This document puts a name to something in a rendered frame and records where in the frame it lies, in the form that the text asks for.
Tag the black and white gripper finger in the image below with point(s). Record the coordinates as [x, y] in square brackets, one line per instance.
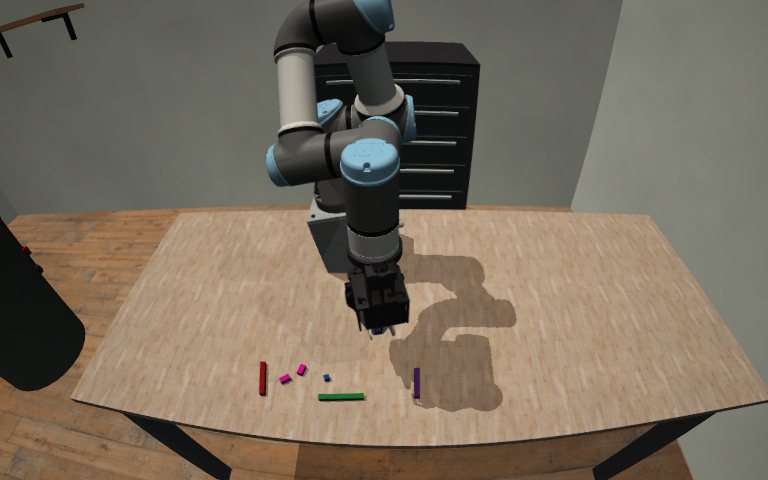
[392, 329]
[351, 304]

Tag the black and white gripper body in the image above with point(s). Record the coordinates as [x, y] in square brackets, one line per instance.
[378, 310]

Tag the dark red rod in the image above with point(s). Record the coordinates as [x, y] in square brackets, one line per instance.
[262, 382]

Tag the purple rod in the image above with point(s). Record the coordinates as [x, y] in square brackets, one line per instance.
[416, 383]

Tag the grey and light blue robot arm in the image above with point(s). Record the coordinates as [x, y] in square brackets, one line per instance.
[368, 174]

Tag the green rod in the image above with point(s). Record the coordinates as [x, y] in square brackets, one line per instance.
[341, 397]

